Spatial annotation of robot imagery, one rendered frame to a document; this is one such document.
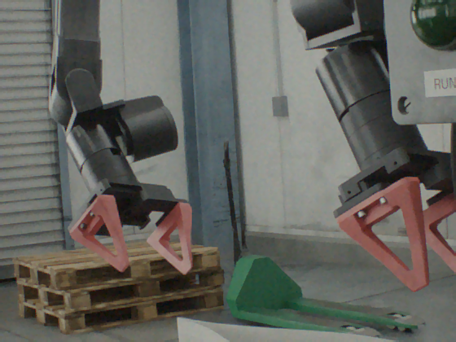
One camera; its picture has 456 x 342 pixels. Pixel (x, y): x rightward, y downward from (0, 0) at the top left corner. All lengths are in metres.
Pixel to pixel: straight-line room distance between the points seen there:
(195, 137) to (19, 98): 1.93
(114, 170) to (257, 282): 5.03
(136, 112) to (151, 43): 8.05
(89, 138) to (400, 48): 0.73
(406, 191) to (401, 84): 0.26
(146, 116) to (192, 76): 8.21
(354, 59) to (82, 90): 0.45
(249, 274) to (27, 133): 3.09
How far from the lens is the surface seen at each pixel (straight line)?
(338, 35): 0.76
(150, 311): 6.23
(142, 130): 1.12
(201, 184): 9.35
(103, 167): 1.08
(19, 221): 8.42
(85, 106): 1.11
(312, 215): 8.47
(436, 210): 0.79
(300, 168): 8.54
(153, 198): 1.07
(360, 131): 0.73
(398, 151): 0.69
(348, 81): 0.74
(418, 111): 0.41
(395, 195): 0.67
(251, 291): 6.05
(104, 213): 1.01
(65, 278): 5.92
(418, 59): 0.41
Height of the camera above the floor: 1.24
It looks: 3 degrees down
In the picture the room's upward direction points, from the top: 4 degrees counter-clockwise
